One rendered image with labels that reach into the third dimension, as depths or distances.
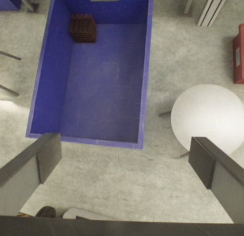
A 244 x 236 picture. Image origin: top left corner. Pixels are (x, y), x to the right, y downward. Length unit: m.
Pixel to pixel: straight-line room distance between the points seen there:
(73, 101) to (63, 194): 0.54
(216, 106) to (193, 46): 0.49
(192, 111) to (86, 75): 0.50
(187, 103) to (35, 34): 1.09
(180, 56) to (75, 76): 0.62
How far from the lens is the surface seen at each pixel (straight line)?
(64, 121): 0.83
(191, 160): 0.17
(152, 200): 1.01
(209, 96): 0.79
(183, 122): 0.74
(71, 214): 0.97
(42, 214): 1.03
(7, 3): 1.58
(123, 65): 0.83
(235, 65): 1.15
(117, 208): 1.04
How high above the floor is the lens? 0.97
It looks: 78 degrees down
